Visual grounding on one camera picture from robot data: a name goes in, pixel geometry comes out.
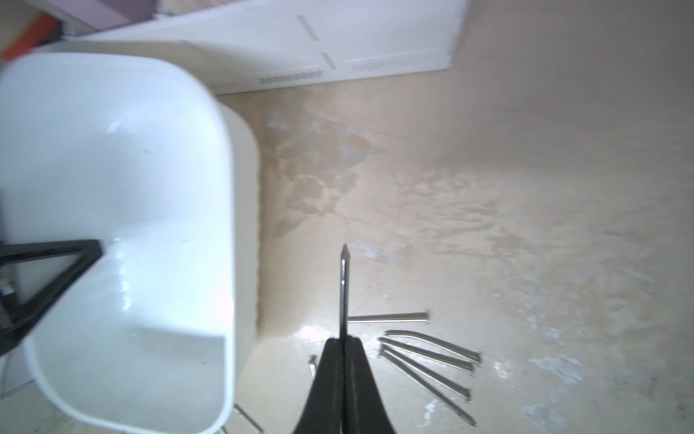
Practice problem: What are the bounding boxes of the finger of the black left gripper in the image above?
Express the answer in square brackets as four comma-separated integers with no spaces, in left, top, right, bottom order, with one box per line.
[1,240,103,356]

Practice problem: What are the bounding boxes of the white perforated file organizer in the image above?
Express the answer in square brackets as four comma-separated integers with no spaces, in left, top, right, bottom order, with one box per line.
[46,1,469,95]

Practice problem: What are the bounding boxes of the white plastic storage box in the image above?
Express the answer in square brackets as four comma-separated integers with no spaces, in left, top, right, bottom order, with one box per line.
[1,52,260,433]

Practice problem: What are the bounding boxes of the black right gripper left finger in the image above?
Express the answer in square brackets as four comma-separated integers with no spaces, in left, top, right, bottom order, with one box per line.
[294,338,344,434]

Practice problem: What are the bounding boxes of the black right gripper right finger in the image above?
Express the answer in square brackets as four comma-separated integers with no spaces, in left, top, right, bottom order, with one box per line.
[343,336,395,434]

